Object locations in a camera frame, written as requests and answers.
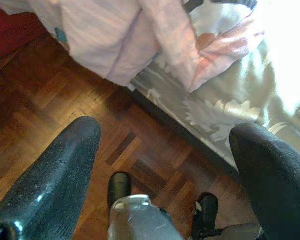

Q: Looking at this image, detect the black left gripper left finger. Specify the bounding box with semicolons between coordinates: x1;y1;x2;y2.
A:
0;116;102;240

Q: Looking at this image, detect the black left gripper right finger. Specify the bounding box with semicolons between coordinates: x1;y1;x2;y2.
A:
228;122;300;240

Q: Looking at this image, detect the red cushion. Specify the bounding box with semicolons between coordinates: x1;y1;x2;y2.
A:
0;0;48;63

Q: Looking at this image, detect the pink cartoon print blanket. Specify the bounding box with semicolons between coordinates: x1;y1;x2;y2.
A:
0;0;266;94

